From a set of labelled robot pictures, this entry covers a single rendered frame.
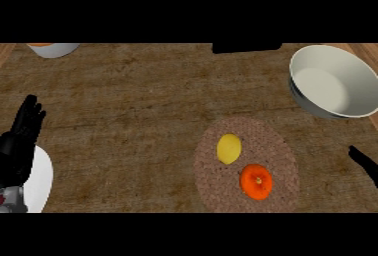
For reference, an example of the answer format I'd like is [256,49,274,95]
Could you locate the orange round fruit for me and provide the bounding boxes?
[237,163,274,202]

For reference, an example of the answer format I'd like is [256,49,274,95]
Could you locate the white plate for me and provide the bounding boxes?
[21,145,54,214]

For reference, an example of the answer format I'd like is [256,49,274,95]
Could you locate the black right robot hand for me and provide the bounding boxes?
[346,145,378,188]

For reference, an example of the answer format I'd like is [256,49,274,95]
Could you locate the round brown woven placemat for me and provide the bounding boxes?
[191,115,301,214]

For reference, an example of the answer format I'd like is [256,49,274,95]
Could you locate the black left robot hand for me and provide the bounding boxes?
[0,94,47,188]

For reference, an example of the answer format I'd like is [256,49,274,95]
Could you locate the white cup with orange content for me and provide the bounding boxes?
[24,43,81,60]

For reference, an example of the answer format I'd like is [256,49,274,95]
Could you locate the black box-shaped object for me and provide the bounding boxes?
[210,43,283,55]

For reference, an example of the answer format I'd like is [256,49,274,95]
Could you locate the white bowl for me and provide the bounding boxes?
[287,44,378,120]

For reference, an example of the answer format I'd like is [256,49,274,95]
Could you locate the yellow squash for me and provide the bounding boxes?
[215,133,243,166]

